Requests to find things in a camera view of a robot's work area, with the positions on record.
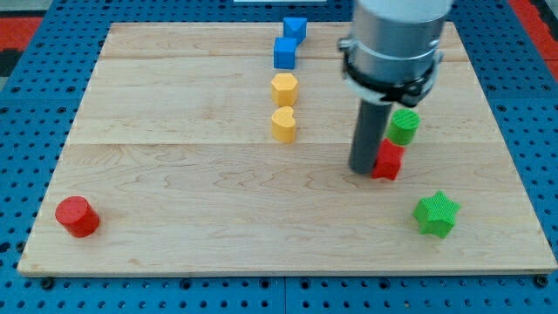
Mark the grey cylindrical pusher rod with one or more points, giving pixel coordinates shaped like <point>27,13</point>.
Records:
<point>369,131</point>

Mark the green cylinder block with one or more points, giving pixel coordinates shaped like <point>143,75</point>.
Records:
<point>403,125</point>

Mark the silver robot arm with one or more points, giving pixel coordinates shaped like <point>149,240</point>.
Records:
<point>391,55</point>

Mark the red star block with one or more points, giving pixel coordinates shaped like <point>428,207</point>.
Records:
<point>389,161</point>

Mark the yellow heart block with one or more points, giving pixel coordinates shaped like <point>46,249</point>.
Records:
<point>283,124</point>

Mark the yellow hexagon block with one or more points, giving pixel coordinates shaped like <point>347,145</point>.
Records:
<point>284,89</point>

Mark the green star block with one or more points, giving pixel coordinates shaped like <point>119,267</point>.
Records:
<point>436,215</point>

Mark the blue cube block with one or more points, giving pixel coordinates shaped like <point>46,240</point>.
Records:
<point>285,53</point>

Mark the blue triangle block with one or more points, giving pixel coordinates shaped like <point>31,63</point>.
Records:
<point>295,27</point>

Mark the wooden board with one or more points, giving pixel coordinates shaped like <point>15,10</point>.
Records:
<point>172,147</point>

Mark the red cylinder block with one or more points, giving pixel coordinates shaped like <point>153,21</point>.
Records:
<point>77,216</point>

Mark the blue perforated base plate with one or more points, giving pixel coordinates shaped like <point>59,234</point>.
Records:
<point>41,96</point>

